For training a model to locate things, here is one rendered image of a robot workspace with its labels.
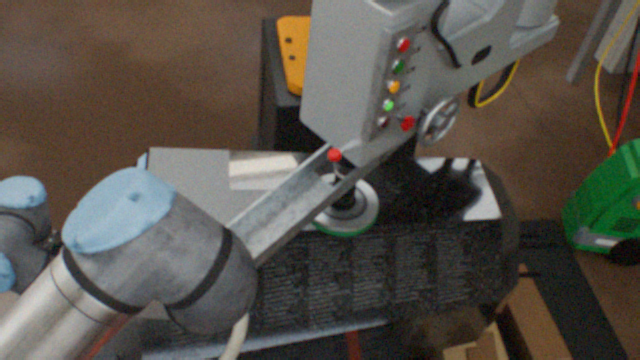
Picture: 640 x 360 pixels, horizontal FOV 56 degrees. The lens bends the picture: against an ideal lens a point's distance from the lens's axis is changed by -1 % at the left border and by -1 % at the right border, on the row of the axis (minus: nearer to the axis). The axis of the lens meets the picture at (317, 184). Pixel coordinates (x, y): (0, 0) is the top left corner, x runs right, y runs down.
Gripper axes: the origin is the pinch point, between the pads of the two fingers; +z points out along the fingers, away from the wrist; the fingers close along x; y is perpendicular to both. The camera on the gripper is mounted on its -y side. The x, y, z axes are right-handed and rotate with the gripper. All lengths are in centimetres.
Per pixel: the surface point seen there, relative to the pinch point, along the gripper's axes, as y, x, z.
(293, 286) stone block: -33, 51, 11
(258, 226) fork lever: -32, 39, -10
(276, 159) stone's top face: -67, 32, -1
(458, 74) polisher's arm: -70, 74, -46
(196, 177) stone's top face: -51, 13, 1
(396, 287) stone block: -45, 78, 11
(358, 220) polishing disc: -51, 62, -4
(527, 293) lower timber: -111, 137, 66
